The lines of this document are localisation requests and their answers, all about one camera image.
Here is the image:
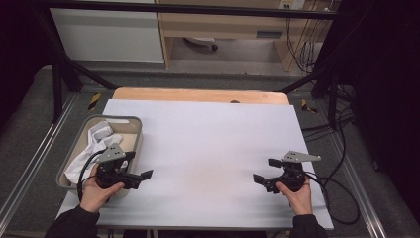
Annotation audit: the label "white power strip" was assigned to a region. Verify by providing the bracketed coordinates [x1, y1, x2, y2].
[278, 0, 306, 10]

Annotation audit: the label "light wooden desk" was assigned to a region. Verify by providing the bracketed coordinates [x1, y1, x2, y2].
[155, 0, 341, 72]

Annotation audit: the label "person's left hand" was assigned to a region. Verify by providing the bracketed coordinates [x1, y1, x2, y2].
[79, 164, 126, 213]

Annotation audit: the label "black curtain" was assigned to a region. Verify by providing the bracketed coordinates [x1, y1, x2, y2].
[316, 0, 420, 216]
[0, 0, 55, 128]

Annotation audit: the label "black floor cables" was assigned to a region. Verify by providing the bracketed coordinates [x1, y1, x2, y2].
[301, 85, 357, 179]

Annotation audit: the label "yellow black striped tape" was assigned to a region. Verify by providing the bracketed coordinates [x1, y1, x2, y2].
[300, 98, 319, 114]
[87, 92, 102, 111]

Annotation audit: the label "right hand-held gripper black cable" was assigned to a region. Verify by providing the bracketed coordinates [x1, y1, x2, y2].
[303, 170, 362, 226]

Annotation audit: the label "bundle of hanging black cables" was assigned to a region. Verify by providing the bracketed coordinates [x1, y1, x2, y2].
[285, 16, 326, 75]

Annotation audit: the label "beige plastic basket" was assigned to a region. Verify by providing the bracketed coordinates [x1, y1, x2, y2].
[55, 114, 144, 199]

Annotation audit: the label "white table board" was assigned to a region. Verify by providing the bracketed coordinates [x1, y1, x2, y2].
[57, 98, 335, 231]

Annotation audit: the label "white office chair base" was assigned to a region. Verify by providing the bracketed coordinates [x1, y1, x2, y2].
[182, 37, 219, 53]

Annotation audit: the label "white cabinet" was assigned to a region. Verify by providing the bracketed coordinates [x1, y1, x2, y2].
[50, 8, 165, 64]

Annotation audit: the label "white cloth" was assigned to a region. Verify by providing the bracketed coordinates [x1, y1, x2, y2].
[63, 120, 130, 185]

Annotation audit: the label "person's right hand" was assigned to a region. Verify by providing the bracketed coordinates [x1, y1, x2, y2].
[275, 179, 314, 216]

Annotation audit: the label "black metal crossbar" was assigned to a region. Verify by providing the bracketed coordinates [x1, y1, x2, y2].
[33, 0, 338, 20]

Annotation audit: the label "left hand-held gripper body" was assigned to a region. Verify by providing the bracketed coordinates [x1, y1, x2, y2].
[94, 142, 143, 190]

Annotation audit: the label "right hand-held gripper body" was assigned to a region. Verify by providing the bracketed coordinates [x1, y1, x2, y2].
[263, 150, 322, 194]

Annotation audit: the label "black metal stand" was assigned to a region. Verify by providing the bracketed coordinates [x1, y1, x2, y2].
[33, 9, 117, 124]
[280, 59, 343, 131]

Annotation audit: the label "aluminium floor rail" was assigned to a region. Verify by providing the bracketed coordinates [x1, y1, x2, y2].
[0, 93, 78, 226]
[325, 132, 387, 238]

